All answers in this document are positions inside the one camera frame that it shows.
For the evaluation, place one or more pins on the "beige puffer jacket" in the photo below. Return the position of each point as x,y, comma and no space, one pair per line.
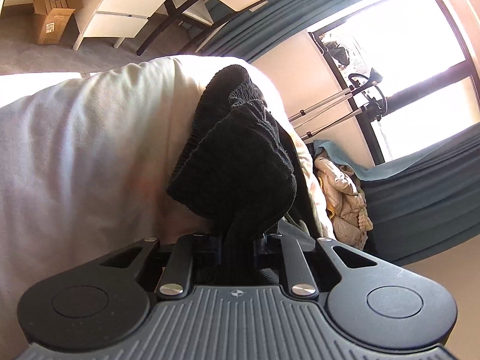
346,203

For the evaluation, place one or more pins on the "pastel bed sheet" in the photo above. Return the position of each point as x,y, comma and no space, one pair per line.
84,171

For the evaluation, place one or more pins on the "left teal curtain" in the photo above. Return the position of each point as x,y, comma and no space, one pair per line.
252,34

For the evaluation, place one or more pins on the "black pants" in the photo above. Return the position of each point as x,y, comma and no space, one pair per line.
239,167

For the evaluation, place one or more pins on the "window frame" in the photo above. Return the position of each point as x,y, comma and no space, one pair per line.
429,77

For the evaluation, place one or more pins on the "cardboard box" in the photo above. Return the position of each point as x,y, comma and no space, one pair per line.
51,18

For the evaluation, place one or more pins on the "silver tripod stand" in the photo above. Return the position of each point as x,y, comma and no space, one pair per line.
375,108

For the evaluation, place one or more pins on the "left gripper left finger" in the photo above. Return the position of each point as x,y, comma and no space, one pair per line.
193,260

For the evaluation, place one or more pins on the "right teal curtain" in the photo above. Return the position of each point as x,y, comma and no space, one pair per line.
421,204

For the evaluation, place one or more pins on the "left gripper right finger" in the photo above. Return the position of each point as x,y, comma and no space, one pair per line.
284,254

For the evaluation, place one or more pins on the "teal curtain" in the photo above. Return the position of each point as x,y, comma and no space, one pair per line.
252,34
421,204

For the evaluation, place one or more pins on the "white dresser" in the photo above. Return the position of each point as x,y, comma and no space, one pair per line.
138,3

